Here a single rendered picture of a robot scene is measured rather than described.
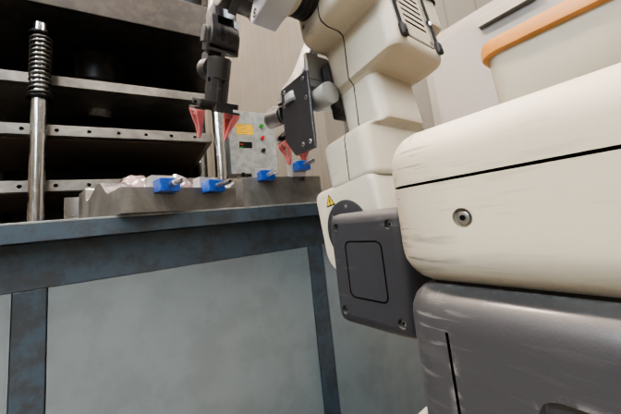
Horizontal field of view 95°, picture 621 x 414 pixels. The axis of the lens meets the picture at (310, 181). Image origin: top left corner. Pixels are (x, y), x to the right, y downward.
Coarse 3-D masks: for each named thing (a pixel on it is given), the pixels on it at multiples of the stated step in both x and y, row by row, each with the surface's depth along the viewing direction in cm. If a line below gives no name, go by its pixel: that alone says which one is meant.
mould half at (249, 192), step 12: (240, 180) 82; (252, 180) 82; (276, 180) 86; (288, 180) 88; (312, 180) 92; (240, 192) 82; (252, 192) 82; (264, 192) 83; (276, 192) 85; (288, 192) 87; (300, 192) 89; (312, 192) 91; (240, 204) 82; (252, 204) 81; (264, 204) 83
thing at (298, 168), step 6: (294, 162) 91; (300, 162) 87; (306, 162) 86; (312, 162) 83; (288, 168) 92; (294, 168) 89; (300, 168) 87; (306, 168) 88; (288, 174) 92; (294, 174) 90; (300, 174) 91
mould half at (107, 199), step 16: (96, 192) 73; (112, 192) 62; (128, 192) 58; (144, 192) 60; (192, 192) 67; (224, 192) 73; (80, 208) 88; (96, 208) 72; (112, 208) 61; (128, 208) 57; (144, 208) 59; (160, 208) 61; (176, 208) 64; (192, 208) 67; (208, 208) 69
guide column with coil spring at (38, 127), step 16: (48, 48) 128; (32, 64) 124; (48, 80) 127; (32, 112) 120; (32, 128) 119; (32, 144) 118; (32, 160) 118; (32, 176) 117; (32, 192) 116; (32, 208) 115
